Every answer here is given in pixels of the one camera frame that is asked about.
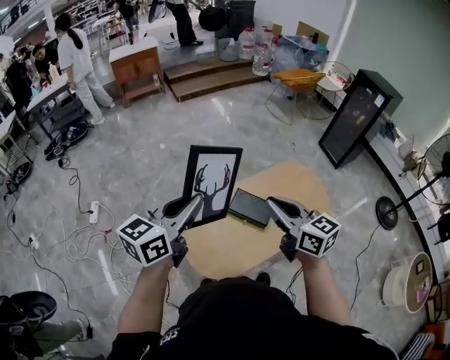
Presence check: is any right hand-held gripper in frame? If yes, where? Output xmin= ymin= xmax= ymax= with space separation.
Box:
xmin=266 ymin=197 xmax=342 ymax=264

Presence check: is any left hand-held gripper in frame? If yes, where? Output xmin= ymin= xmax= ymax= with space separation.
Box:
xmin=115 ymin=193 xmax=206 ymax=269

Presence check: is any deer picture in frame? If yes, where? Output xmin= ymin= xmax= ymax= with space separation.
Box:
xmin=181 ymin=144 xmax=244 ymax=229

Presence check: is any person's right forearm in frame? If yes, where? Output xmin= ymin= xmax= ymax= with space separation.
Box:
xmin=298 ymin=252 xmax=352 ymax=323

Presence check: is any person's left forearm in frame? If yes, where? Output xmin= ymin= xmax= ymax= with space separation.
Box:
xmin=117 ymin=258 xmax=175 ymax=338

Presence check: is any wooden coffee table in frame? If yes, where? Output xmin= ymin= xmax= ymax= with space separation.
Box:
xmin=184 ymin=162 xmax=331 ymax=281

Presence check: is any black box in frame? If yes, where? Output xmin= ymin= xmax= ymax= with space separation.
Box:
xmin=227 ymin=188 xmax=274 ymax=231

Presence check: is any black standing fan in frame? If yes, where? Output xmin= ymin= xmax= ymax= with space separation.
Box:
xmin=375 ymin=133 xmax=450 ymax=231

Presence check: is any person's black shirt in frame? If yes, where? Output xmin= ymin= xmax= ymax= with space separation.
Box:
xmin=105 ymin=276 xmax=400 ymax=360

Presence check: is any black glass-door cabinet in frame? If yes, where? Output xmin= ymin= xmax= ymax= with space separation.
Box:
xmin=318 ymin=69 xmax=404 ymax=169

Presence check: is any blue cloth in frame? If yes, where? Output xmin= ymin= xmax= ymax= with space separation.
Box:
xmin=381 ymin=119 xmax=405 ymax=141

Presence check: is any black wheeled base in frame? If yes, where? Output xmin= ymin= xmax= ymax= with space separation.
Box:
xmin=44 ymin=121 xmax=89 ymax=161

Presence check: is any beige bag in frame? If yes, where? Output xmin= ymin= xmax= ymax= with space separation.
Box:
xmin=399 ymin=147 xmax=428 ymax=179

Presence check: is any wooden step platform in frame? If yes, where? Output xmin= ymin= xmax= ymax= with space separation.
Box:
xmin=163 ymin=58 xmax=274 ymax=103

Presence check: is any small round white table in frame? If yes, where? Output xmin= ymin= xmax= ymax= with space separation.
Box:
xmin=314 ymin=61 xmax=356 ymax=120

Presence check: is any wooden cabinet with white top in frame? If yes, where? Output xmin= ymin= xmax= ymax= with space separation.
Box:
xmin=108 ymin=36 xmax=167 ymax=108

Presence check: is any black bag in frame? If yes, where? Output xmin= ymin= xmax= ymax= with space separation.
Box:
xmin=427 ymin=212 xmax=450 ymax=245

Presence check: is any large clear water bottle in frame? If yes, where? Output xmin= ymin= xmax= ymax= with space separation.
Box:
xmin=259 ymin=25 xmax=278 ymax=53
xmin=238 ymin=26 xmax=256 ymax=60
xmin=252 ymin=41 xmax=272 ymax=77

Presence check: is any clear plastic bag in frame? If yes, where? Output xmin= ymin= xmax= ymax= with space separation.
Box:
xmin=270 ymin=34 xmax=330 ymax=73

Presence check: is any grey basket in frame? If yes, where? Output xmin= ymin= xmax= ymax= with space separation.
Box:
xmin=217 ymin=37 xmax=242 ymax=63

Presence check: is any grey desk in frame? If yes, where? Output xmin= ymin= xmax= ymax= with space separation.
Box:
xmin=26 ymin=75 xmax=89 ymax=141

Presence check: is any cardboard box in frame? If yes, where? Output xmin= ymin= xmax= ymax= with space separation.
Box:
xmin=296 ymin=20 xmax=330 ymax=45

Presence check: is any black white striped cloth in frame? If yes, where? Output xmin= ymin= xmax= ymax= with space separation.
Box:
xmin=400 ymin=332 xmax=437 ymax=360

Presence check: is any orange cushion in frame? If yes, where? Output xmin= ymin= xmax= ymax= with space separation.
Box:
xmin=421 ymin=323 xmax=450 ymax=360

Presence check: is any black equipment case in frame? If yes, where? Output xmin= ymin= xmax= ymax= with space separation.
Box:
xmin=228 ymin=0 xmax=257 ymax=33

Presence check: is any black jacket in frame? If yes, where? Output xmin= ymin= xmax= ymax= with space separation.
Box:
xmin=5 ymin=58 xmax=34 ymax=113

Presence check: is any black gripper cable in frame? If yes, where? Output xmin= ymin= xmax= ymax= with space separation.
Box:
xmin=286 ymin=266 xmax=307 ymax=307

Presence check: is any black fan cable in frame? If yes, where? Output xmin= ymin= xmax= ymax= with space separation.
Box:
xmin=354 ymin=224 xmax=383 ymax=314

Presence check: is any tangled white cable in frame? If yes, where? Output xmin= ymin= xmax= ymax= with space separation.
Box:
xmin=31 ymin=203 xmax=141 ymax=293

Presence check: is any short black cable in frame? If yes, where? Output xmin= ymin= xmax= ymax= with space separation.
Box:
xmin=58 ymin=160 xmax=93 ymax=215

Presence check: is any yellow wire chair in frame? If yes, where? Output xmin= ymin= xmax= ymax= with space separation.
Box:
xmin=264 ymin=68 xmax=328 ymax=126

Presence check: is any long black cable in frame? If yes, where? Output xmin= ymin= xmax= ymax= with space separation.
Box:
xmin=6 ymin=210 xmax=94 ymax=338

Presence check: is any metal wire shelf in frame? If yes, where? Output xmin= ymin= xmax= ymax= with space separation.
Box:
xmin=0 ymin=133 xmax=34 ymax=184

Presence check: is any metal wire rack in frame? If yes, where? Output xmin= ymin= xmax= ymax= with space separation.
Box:
xmin=423 ymin=281 xmax=450 ymax=324

